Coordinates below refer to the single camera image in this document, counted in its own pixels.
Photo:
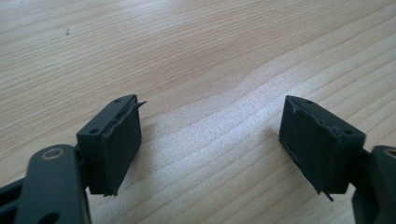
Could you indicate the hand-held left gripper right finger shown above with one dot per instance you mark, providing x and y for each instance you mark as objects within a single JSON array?
[{"x": 314, "y": 149}]

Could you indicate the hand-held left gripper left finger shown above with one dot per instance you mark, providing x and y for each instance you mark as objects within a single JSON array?
[{"x": 118, "y": 146}]

